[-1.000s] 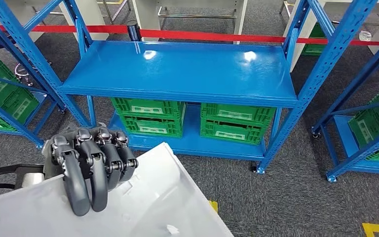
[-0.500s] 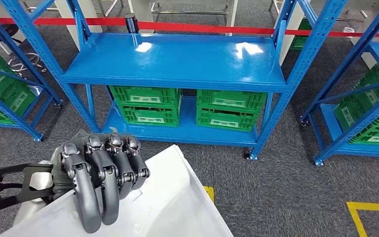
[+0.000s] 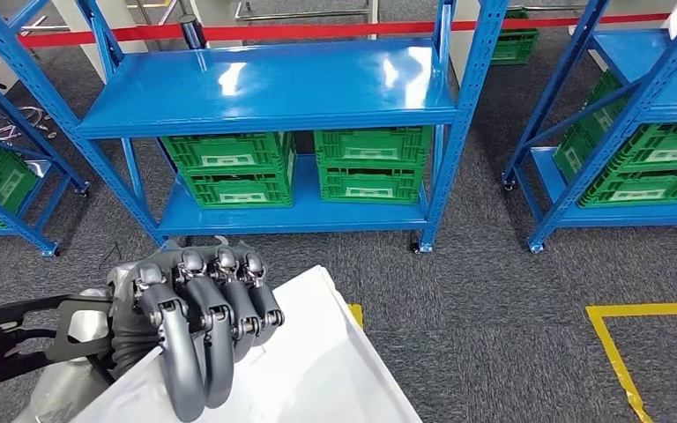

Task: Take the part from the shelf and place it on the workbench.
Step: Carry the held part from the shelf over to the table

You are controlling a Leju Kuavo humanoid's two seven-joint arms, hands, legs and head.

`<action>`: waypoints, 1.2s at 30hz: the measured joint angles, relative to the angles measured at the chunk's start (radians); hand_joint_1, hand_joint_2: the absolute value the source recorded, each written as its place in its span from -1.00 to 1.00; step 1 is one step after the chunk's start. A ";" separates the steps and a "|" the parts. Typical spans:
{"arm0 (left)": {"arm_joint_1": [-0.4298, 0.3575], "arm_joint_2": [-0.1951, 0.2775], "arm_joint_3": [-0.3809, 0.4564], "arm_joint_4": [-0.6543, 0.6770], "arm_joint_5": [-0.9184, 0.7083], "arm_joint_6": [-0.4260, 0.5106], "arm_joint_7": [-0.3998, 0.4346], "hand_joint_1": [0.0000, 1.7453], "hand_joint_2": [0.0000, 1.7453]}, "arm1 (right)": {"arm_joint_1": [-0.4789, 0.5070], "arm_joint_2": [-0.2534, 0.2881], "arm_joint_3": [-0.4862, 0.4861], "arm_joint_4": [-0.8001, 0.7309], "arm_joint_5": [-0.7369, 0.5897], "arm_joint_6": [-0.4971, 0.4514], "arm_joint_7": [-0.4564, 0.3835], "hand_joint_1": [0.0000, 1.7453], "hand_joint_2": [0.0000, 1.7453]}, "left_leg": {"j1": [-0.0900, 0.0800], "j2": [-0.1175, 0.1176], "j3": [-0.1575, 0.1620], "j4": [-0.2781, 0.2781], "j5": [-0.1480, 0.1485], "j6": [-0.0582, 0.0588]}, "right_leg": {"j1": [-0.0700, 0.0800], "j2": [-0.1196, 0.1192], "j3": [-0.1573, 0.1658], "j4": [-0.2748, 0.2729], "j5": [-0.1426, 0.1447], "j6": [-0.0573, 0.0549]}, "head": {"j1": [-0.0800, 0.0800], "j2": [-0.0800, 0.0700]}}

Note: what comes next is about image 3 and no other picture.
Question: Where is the blue steel shelf rack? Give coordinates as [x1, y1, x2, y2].
[0, 55, 92, 258]
[502, 0, 677, 254]
[0, 0, 512, 256]

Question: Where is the black barrier post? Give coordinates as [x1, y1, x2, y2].
[177, 12, 209, 51]

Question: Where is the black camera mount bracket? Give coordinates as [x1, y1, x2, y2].
[0, 294, 116, 390]

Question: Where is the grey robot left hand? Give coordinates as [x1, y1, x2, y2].
[108, 236, 286, 423]

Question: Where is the red barrier belt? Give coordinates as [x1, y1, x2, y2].
[0, 12, 671, 53]

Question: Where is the white plastic part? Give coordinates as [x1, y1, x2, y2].
[70, 265, 424, 423]

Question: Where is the yellow floor tape square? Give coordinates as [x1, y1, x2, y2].
[585, 301, 677, 423]
[346, 303, 367, 331]

